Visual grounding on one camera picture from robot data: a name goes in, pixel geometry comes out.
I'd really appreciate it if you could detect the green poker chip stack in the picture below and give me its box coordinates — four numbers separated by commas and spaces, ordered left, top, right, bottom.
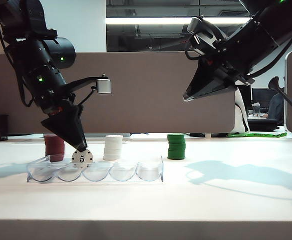
167, 133, 186, 160

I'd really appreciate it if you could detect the black slanted pole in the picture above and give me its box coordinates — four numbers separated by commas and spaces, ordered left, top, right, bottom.
268, 76, 292, 116

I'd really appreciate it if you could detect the grey flat board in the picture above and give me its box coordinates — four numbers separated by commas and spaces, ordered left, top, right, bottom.
84, 133, 132, 139

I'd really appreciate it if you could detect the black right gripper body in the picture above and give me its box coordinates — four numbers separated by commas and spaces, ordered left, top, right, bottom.
205, 53, 256, 87

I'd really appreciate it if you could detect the wide brown desk partition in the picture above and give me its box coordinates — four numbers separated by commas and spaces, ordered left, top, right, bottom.
0, 51, 236, 136

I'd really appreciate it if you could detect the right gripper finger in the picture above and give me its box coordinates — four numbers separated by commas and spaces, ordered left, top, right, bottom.
182, 61, 222, 98
184, 72, 237, 102

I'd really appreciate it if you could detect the black computer monitor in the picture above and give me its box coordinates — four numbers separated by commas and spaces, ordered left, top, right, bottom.
251, 87, 274, 113
240, 86, 252, 111

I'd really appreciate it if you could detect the white curved chair back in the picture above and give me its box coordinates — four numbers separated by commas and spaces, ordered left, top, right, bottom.
232, 89, 250, 135

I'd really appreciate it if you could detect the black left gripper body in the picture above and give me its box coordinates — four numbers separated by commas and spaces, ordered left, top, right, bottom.
33, 84, 83, 124

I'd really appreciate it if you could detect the clear plastic chip tray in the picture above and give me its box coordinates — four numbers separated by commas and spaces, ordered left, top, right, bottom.
26, 155, 164, 184

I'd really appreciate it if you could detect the green tape strip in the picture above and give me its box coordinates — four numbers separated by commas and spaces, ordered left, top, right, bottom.
227, 132, 288, 139

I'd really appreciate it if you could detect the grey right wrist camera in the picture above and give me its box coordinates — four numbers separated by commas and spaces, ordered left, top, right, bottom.
187, 16, 228, 55

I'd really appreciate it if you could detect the long ceiling light strip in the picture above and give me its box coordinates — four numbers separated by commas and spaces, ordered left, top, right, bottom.
105, 16, 255, 25

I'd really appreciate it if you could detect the white poker chip stack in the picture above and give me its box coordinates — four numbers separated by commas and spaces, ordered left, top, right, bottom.
103, 134, 124, 161

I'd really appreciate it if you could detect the white poker chip numbered five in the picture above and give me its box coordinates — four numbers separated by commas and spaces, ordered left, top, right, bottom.
71, 149, 94, 170

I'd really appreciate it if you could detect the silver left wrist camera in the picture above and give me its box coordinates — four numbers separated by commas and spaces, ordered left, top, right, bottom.
95, 74, 112, 95

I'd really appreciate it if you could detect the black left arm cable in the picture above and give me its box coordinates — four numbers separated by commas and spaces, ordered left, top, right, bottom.
0, 21, 35, 108

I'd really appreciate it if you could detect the seated person in blue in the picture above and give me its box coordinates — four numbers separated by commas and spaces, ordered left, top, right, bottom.
267, 93, 285, 126

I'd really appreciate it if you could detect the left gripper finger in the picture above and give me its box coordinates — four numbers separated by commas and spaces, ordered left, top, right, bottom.
41, 107, 85, 152
72, 104, 88, 151

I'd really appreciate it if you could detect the black right camera cable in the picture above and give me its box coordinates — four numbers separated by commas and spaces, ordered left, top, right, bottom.
185, 34, 204, 61

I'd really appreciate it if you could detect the red poker chip stack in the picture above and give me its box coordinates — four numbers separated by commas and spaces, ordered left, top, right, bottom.
45, 134, 65, 163

